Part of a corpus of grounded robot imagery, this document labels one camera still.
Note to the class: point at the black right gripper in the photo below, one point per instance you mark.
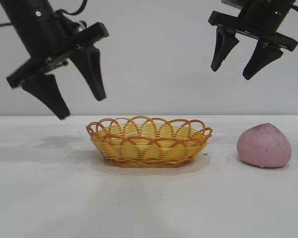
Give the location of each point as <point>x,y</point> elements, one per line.
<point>265,17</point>

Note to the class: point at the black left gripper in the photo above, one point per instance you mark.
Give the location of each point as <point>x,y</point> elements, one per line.
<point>42,37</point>

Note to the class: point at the pink peach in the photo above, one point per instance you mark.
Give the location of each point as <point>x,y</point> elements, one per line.
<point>263,146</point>

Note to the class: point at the yellow woven plastic basket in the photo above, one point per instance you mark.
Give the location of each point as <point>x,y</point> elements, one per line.
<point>149,148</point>

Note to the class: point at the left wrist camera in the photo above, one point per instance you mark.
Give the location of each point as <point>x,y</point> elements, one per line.
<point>77,24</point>

